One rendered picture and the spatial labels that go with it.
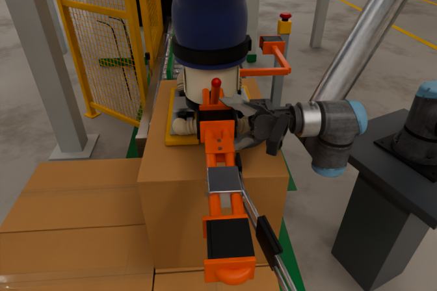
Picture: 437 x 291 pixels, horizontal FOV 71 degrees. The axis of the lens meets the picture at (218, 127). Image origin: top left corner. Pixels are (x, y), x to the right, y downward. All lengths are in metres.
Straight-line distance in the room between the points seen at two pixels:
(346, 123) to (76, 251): 0.98
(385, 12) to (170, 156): 0.67
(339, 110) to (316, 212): 1.32
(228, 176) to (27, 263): 0.88
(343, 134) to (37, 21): 1.84
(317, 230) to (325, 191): 0.34
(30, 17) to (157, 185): 1.58
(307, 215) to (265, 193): 1.17
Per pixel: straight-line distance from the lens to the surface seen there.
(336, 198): 2.18
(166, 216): 0.92
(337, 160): 0.86
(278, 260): 0.49
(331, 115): 0.79
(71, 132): 2.50
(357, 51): 0.91
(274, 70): 1.04
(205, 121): 0.72
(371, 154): 1.32
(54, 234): 1.34
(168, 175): 0.83
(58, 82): 2.31
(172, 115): 1.00
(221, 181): 0.58
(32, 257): 1.31
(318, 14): 4.50
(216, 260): 0.47
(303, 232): 1.94
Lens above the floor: 1.50
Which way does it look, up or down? 34 degrees down
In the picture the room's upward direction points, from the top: straight up
